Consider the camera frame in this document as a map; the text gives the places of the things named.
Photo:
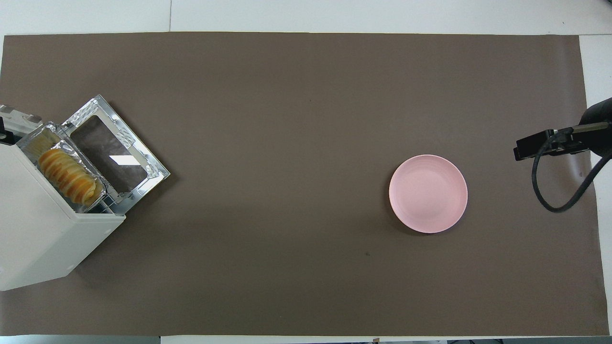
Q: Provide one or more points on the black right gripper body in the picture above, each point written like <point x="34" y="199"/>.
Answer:
<point x="597" y="138"/>

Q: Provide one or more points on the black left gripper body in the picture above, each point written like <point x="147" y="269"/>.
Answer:
<point x="3" y="136"/>

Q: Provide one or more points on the aluminium foil baking tray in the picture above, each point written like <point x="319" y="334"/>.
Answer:
<point x="71" y="149"/>

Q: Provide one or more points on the yellow sliced bread loaf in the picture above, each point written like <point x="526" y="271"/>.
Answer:
<point x="67" y="174"/>

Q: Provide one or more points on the cream toaster oven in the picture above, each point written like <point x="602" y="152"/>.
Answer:
<point x="43" y="239"/>

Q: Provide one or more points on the glass oven door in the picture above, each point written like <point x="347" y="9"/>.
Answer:
<point x="131" y="138"/>

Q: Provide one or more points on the pink round plate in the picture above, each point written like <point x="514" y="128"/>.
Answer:
<point x="428" y="193"/>

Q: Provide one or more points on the brown paper table mat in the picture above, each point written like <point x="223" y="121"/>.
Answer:
<point x="287" y="143"/>

